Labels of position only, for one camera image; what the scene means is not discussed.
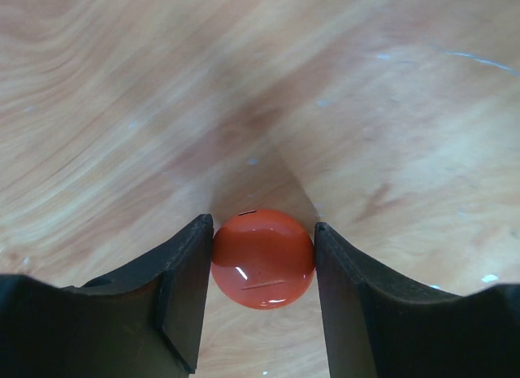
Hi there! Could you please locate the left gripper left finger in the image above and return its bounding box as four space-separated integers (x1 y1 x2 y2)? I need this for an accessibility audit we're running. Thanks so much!
1 214 214 377

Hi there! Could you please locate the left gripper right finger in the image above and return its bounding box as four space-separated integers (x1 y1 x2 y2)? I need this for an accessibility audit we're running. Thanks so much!
314 222 519 377

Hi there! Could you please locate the orange charging case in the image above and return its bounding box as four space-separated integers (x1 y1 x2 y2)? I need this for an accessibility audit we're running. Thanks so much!
211 209 315 310

